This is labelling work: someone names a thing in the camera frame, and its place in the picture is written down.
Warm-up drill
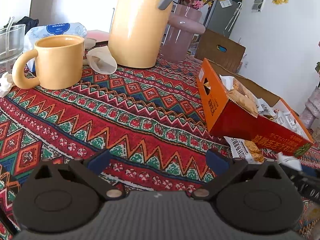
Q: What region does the pile of small white packets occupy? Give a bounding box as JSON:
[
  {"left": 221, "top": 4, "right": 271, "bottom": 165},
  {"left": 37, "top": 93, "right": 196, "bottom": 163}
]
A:
[{"left": 257, "top": 97, "right": 309, "bottom": 140}]

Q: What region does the textured pink vase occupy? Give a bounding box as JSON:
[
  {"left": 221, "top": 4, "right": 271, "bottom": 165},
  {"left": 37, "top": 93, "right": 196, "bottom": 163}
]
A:
[{"left": 299, "top": 86, "right": 320, "bottom": 130}]

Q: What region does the white straw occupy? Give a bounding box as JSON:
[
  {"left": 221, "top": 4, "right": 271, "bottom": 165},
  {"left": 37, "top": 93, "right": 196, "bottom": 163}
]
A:
[{"left": 4, "top": 16, "right": 15, "bottom": 58}]

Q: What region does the white cracker packet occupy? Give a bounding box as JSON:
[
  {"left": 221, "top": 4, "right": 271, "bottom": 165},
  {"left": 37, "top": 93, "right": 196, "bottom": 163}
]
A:
[
  {"left": 226, "top": 77, "right": 259, "bottom": 118},
  {"left": 219, "top": 74, "right": 235, "bottom": 91},
  {"left": 224, "top": 136, "right": 265, "bottom": 164}
]

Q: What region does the blue white tissue pack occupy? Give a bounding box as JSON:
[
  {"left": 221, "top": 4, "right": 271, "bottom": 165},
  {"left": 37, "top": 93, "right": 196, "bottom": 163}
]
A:
[{"left": 25, "top": 21, "right": 88, "bottom": 55}]

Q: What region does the crumpled white tissue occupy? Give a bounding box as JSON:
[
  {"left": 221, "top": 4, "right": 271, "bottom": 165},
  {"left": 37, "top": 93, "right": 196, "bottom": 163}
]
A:
[{"left": 0, "top": 71, "right": 15, "bottom": 98}]

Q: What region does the pink ring vase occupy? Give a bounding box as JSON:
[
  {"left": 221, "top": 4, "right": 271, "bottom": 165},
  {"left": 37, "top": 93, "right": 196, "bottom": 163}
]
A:
[{"left": 159, "top": 4, "right": 206, "bottom": 63}]

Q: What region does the yellow mug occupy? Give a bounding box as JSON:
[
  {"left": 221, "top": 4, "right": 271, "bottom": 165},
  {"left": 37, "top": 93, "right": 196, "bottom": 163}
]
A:
[{"left": 12, "top": 34, "right": 85, "bottom": 90}]

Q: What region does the grey refrigerator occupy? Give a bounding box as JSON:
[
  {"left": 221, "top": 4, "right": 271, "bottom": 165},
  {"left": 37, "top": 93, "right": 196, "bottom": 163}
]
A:
[{"left": 204, "top": 0, "right": 243, "bottom": 39}]

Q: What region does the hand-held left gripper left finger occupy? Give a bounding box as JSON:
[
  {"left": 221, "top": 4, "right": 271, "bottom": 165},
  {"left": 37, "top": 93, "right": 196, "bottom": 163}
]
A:
[{"left": 30, "top": 149, "right": 125, "bottom": 202}]

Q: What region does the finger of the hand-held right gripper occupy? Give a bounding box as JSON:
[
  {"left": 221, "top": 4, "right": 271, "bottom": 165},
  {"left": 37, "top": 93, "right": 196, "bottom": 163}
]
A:
[{"left": 281, "top": 165, "right": 303, "bottom": 182}]

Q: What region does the orange cardboard box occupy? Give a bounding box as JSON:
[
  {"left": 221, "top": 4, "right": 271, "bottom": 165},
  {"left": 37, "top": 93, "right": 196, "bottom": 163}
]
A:
[{"left": 196, "top": 58, "right": 315, "bottom": 158}]

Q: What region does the flat white snack packet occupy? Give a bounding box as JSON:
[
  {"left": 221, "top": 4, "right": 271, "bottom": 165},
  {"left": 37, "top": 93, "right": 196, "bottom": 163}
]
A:
[{"left": 276, "top": 152, "right": 303, "bottom": 172}]

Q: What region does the pale pink pack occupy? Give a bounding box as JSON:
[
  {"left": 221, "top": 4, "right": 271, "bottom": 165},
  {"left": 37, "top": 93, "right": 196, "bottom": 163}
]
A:
[{"left": 86, "top": 29, "right": 110, "bottom": 42}]

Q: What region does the clear glass cup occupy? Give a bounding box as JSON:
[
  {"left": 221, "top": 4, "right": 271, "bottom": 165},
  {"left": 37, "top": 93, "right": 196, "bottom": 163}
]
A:
[{"left": 0, "top": 24, "right": 27, "bottom": 64}]

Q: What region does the yellow thermos jug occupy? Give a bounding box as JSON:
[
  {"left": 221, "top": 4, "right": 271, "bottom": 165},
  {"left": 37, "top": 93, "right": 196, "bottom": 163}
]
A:
[{"left": 108, "top": 0, "right": 181, "bottom": 69}]

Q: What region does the black bag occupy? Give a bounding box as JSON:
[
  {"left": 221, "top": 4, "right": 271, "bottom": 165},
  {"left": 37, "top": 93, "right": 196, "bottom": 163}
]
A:
[{"left": 15, "top": 16, "right": 39, "bottom": 30}]

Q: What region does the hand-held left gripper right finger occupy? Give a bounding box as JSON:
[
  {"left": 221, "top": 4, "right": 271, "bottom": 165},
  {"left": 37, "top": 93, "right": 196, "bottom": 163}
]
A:
[{"left": 191, "top": 148, "right": 288, "bottom": 201}]

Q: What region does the white handled umbrella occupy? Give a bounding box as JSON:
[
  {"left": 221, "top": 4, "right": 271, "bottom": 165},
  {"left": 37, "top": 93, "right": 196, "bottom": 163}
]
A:
[{"left": 225, "top": 2, "right": 242, "bottom": 30}]

